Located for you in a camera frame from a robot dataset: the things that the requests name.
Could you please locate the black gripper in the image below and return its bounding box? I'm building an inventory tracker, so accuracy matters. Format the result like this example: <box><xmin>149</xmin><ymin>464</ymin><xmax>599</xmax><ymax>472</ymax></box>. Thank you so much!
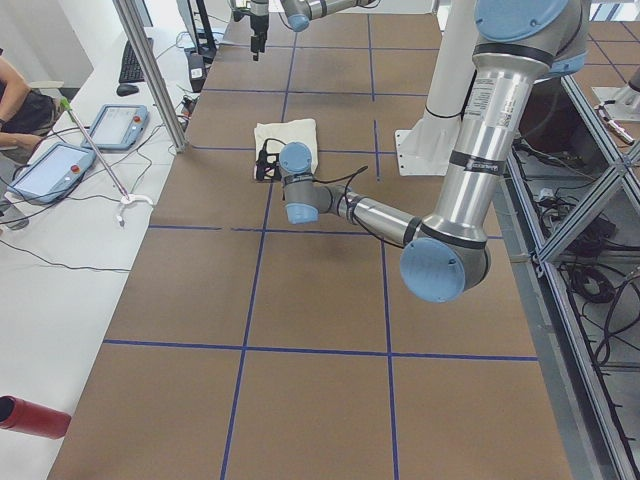
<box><xmin>250</xmin><ymin>15</ymin><xmax>269</xmax><ymax>62</ymax></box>

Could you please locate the cream long-sleeve cat shirt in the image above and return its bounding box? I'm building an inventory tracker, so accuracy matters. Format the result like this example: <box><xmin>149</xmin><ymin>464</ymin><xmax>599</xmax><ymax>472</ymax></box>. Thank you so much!
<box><xmin>254</xmin><ymin>118</ymin><xmax>318</xmax><ymax>173</ymax></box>

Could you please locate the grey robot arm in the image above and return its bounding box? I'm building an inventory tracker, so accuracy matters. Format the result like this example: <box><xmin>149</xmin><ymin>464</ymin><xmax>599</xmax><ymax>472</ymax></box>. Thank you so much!
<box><xmin>248</xmin><ymin>0</ymin><xmax>378</xmax><ymax>61</ymax></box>
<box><xmin>278</xmin><ymin>0</ymin><xmax>590</xmax><ymax>303</ymax></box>

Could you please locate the black box with white label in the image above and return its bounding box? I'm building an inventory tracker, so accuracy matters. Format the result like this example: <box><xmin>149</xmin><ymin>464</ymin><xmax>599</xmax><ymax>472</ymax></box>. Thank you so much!
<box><xmin>187</xmin><ymin>52</ymin><xmax>207</xmax><ymax>93</ymax></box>

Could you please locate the black keyboard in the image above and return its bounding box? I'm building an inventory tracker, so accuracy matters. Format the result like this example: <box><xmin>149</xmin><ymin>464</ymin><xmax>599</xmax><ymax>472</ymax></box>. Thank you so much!
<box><xmin>118</xmin><ymin>41</ymin><xmax>145</xmax><ymax>84</ymax></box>

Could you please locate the black computer mouse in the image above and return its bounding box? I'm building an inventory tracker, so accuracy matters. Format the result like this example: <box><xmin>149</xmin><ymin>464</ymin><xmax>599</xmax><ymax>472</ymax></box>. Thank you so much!
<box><xmin>116</xmin><ymin>83</ymin><xmax>139</xmax><ymax>97</ymax></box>

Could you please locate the upper blue teach pendant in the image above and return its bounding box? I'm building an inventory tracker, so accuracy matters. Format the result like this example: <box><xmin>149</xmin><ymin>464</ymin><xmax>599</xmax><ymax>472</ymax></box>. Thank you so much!
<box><xmin>88</xmin><ymin>104</ymin><xmax>149</xmax><ymax>152</ymax></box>

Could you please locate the blue teach pendant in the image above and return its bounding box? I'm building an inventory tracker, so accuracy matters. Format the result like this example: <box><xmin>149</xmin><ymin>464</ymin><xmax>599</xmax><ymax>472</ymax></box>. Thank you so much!
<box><xmin>88</xmin><ymin>104</ymin><xmax>149</xmax><ymax>152</ymax></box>
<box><xmin>8</xmin><ymin>142</ymin><xmax>96</xmax><ymax>205</ymax></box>

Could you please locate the thin rod with green tip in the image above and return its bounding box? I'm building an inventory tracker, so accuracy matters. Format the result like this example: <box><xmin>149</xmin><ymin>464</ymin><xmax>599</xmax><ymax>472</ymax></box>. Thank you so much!
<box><xmin>60</xmin><ymin>97</ymin><xmax>154</xmax><ymax>227</ymax></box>

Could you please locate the lower blue teach pendant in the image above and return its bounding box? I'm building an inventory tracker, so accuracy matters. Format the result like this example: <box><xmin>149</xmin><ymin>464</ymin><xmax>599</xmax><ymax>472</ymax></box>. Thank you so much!
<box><xmin>8</xmin><ymin>142</ymin><xmax>96</xmax><ymax>205</ymax></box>

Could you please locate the seated person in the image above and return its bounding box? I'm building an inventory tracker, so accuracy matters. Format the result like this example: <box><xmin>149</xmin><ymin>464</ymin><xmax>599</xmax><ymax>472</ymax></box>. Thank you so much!
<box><xmin>1</xmin><ymin>58</ymin><xmax>62</xmax><ymax>230</ymax></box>

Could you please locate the red bottle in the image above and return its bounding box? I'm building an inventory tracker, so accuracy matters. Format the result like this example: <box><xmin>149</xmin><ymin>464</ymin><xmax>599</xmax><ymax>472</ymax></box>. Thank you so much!
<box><xmin>1</xmin><ymin>395</ymin><xmax>71</xmax><ymax>439</ymax></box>

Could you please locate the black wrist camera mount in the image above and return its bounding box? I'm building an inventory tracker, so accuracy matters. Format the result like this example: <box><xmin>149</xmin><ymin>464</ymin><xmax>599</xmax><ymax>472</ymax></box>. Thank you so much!
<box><xmin>254</xmin><ymin>147</ymin><xmax>282</xmax><ymax>182</ymax></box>

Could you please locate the aluminium frame post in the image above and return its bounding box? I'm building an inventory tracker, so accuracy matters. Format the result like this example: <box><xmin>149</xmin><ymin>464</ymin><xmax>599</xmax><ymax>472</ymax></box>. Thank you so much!
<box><xmin>112</xmin><ymin>0</ymin><xmax>187</xmax><ymax>153</ymax></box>

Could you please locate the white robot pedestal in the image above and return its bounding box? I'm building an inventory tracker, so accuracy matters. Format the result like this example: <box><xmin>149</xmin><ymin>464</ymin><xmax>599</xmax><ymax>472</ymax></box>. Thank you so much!
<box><xmin>395</xmin><ymin>1</ymin><xmax>478</xmax><ymax>176</ymax></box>

